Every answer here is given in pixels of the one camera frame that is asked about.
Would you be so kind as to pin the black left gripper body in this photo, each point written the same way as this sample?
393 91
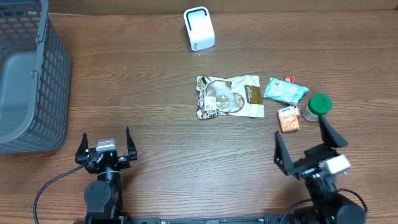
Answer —
122 161

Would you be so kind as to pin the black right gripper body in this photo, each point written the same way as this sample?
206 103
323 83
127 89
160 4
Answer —
306 163

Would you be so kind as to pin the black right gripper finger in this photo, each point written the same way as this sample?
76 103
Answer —
281 155
329 135

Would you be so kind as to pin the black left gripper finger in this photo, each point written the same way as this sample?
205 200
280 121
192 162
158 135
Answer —
81 155
131 147

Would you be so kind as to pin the green lid jar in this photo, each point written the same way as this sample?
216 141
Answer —
319 104

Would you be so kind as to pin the small orange tissue pack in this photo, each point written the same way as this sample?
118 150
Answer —
288 119

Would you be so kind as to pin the teal wet wipes packet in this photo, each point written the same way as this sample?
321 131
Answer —
284 91

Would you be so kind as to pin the red candy bar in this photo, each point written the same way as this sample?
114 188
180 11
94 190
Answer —
291 79

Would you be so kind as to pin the beige snack pouch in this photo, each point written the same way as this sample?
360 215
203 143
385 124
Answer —
236 96

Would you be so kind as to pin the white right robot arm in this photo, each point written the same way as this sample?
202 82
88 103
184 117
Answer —
327 203

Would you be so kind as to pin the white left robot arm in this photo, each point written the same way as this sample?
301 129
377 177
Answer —
104 197

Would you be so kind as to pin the white barcode scanner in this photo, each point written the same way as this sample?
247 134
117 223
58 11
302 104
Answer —
199 28

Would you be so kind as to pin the dark plastic mesh basket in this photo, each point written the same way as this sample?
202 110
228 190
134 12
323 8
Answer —
36 74

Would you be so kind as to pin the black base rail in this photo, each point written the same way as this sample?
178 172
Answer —
267 219

